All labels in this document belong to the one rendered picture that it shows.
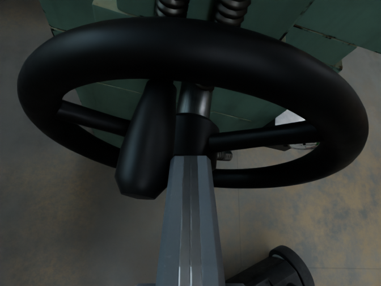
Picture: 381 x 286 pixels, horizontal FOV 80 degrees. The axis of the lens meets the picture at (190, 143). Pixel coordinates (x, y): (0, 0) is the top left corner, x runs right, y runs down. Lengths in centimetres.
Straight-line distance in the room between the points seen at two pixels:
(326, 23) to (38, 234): 105
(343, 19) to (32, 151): 107
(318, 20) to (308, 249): 112
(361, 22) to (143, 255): 95
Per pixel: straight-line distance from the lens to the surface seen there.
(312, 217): 135
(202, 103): 23
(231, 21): 19
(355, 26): 37
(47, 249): 107
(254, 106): 49
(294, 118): 58
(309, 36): 36
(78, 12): 39
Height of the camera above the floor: 102
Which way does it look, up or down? 67 degrees down
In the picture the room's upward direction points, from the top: 37 degrees clockwise
